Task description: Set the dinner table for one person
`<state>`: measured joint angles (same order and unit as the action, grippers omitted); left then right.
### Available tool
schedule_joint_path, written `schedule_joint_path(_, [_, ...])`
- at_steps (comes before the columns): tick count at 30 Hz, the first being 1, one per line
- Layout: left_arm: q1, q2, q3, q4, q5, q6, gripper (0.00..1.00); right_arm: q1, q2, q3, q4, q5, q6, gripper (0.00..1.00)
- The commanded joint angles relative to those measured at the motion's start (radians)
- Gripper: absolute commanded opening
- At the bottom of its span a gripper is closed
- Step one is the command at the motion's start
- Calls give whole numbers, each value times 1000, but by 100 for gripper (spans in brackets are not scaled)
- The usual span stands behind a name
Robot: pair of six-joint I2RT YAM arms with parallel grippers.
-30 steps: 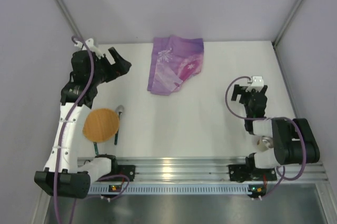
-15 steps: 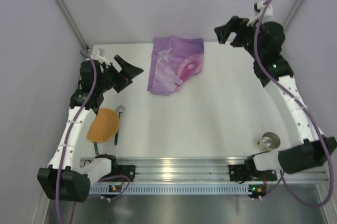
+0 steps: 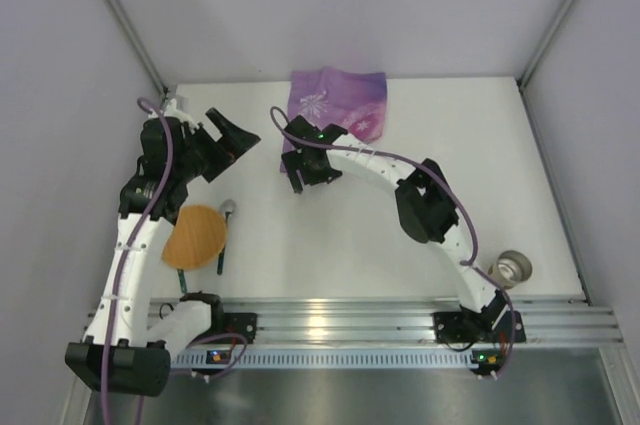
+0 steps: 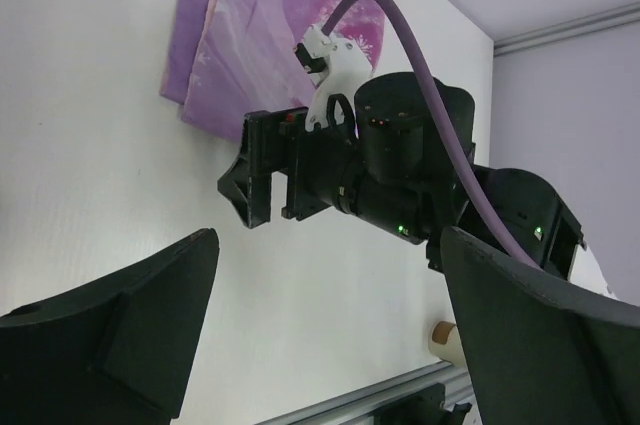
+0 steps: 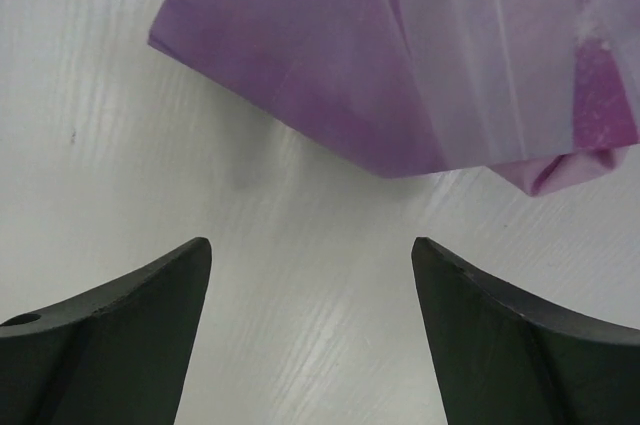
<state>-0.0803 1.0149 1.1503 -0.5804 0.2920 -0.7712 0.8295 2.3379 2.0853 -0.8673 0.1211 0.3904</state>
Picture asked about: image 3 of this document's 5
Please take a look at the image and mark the green-handled metal spoon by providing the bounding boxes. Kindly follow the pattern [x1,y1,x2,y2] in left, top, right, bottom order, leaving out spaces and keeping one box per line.
[216,199,237,276]

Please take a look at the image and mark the round woven orange plate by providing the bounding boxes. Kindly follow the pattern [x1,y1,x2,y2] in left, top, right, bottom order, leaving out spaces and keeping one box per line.
[162,205,226,271]

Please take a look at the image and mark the green-handled cutlery piece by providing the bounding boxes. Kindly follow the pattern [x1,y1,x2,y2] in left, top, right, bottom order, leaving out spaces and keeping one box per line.
[177,269,188,295]

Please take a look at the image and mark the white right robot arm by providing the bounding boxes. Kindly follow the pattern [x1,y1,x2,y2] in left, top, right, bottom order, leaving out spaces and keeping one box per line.
[279,116,518,351]

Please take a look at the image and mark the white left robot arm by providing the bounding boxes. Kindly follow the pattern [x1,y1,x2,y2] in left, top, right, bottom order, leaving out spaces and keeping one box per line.
[65,97,260,397]

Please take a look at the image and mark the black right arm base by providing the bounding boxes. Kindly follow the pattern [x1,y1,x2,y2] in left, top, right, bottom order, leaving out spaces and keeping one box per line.
[432,311,527,350]

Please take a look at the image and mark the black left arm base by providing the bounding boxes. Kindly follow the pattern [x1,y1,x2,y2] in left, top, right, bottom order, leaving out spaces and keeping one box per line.
[213,312,258,344]

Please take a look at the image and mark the small metal cup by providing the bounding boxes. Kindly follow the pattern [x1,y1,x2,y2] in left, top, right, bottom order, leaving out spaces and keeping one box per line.
[488,250,533,289]

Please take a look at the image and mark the white slotted cable duct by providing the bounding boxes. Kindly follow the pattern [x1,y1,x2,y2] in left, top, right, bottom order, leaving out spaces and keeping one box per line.
[171,347,478,370]

